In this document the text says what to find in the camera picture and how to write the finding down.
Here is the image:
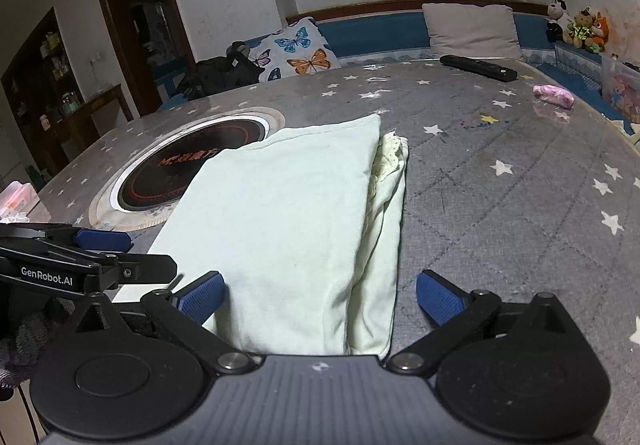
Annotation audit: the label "light green garment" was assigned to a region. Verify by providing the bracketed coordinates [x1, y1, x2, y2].
[114, 112, 411, 360]

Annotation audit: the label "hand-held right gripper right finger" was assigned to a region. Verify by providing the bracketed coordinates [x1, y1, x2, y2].
[387, 269, 578, 374]

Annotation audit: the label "butterfly print pillow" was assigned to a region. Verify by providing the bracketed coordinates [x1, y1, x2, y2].
[248, 19, 342, 83]

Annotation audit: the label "brown plush bear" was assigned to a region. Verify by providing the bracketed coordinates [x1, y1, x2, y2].
[565, 8, 598, 50]

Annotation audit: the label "black and white plush toy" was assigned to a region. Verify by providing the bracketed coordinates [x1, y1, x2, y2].
[545, 0, 576, 43]

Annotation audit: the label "clear plastic toy box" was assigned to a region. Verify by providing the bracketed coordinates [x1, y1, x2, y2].
[600, 52, 640, 123]

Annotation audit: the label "wooden shelf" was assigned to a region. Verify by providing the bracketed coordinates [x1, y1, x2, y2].
[0, 8, 76, 176]

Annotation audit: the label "wooden side cabinet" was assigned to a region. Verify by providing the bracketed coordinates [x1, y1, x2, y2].
[65, 84, 135, 161]

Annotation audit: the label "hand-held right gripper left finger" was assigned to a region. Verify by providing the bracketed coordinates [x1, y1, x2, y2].
[74, 272, 256, 372]

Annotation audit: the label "tissue box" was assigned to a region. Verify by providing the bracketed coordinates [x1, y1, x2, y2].
[0, 180, 41, 221]

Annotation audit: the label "black remote control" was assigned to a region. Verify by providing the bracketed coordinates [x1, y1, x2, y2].
[439, 54, 519, 82]

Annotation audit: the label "beige pillow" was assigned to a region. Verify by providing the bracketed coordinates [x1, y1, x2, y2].
[421, 2, 523, 61]

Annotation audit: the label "round induction hob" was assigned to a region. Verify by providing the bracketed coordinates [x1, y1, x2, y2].
[89, 106, 286, 232]

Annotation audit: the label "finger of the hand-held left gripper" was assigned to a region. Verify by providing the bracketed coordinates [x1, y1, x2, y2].
[112, 253, 177, 285]
[0, 222, 132, 254]

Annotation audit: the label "small pink cloth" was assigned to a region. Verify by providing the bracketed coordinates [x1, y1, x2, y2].
[532, 84, 576, 110]

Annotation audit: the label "orange plush toy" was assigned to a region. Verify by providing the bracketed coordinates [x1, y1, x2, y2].
[591, 11, 612, 53]

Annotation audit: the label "black bag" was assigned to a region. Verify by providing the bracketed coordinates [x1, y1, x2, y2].
[177, 41, 266, 101]

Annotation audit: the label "dark wooden doorway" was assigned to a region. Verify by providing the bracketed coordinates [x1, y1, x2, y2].
[92, 0, 198, 118]

